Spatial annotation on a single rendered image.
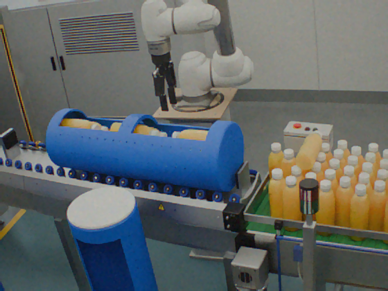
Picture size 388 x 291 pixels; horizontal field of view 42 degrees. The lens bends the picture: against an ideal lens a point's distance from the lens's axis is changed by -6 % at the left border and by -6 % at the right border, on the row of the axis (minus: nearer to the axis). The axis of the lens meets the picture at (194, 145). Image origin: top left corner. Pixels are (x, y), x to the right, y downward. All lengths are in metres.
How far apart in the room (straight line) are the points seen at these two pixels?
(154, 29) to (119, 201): 0.68
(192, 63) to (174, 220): 0.87
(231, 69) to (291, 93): 2.46
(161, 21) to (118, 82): 2.18
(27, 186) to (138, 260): 0.88
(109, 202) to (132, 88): 2.08
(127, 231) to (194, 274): 1.26
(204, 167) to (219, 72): 0.80
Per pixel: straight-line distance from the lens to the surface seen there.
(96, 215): 2.04
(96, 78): 4.18
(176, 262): 3.33
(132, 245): 2.07
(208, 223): 2.19
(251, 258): 1.97
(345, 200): 1.91
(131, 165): 2.21
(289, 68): 5.02
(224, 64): 2.68
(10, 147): 2.87
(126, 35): 3.91
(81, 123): 2.41
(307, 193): 1.61
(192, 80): 2.75
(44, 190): 2.67
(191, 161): 2.04
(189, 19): 1.93
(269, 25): 4.91
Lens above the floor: 2.15
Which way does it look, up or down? 28 degrees down
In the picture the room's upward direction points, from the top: 9 degrees counter-clockwise
